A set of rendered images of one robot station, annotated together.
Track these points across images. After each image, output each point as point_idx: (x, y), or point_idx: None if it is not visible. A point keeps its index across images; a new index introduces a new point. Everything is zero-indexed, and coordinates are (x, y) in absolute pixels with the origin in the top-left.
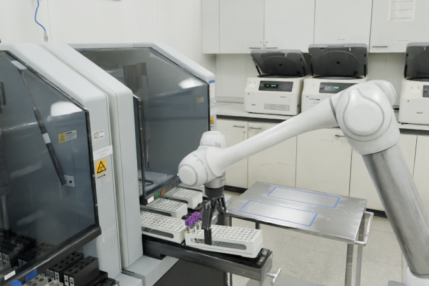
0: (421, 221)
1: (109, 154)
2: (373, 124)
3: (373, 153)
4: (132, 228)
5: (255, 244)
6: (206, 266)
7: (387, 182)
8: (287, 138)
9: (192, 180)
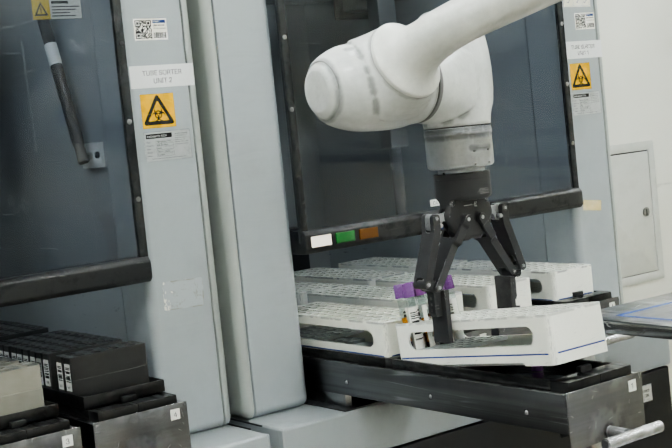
0: None
1: (184, 86)
2: None
3: None
4: (265, 310)
5: (556, 326)
6: (443, 412)
7: None
8: None
9: (328, 97)
